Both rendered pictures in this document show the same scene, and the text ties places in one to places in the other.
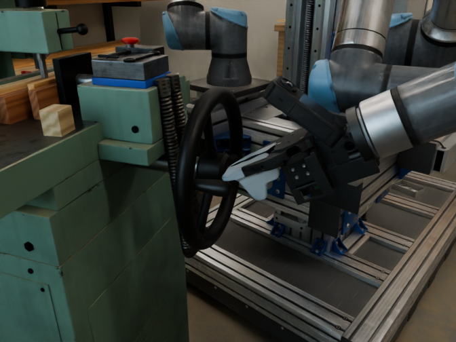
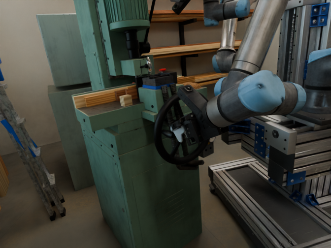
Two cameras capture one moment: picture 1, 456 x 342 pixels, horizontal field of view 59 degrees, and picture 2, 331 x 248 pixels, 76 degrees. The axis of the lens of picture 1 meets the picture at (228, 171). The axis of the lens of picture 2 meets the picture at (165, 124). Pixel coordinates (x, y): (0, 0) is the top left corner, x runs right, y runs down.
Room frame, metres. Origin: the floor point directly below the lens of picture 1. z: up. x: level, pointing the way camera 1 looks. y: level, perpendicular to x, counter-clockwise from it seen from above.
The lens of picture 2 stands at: (0.01, -0.37, 1.10)
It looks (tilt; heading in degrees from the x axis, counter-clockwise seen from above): 19 degrees down; 37
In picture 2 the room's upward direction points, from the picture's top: 6 degrees counter-clockwise
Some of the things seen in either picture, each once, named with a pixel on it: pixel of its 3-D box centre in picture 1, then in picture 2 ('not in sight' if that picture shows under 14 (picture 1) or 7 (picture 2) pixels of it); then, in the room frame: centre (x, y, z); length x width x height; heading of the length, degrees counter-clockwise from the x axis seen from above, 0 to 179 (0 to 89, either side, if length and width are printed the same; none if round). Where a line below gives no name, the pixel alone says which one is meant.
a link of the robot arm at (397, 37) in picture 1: (385, 42); (328, 65); (1.02, -0.38, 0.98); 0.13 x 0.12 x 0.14; 65
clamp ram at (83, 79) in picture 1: (89, 81); (148, 86); (0.73, 0.25, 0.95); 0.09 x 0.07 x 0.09; 161
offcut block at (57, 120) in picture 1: (57, 120); (126, 100); (0.59, 0.26, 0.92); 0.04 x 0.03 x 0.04; 168
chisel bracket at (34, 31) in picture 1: (28, 34); (134, 68); (0.77, 0.36, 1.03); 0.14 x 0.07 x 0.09; 71
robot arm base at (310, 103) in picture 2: not in sight; (321, 96); (1.02, -0.38, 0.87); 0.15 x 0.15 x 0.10
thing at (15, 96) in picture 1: (51, 94); (138, 91); (0.74, 0.33, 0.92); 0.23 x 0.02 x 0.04; 161
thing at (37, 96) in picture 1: (67, 93); (142, 91); (0.73, 0.30, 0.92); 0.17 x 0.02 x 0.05; 161
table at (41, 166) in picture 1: (99, 123); (151, 104); (0.73, 0.24, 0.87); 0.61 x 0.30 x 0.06; 161
